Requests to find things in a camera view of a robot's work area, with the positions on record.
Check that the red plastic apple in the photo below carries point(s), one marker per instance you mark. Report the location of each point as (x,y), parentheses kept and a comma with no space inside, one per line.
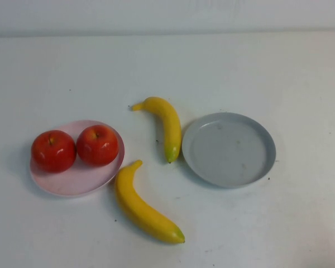
(53,153)
(97,148)

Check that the yellow plastic banana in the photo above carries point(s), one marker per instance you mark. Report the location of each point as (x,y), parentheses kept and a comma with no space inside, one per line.
(143,206)
(170,125)

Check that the grey round plate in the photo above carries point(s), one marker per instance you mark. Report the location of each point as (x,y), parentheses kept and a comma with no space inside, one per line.
(229,150)

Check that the pink round plate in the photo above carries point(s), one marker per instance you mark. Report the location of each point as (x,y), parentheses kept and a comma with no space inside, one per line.
(81,181)

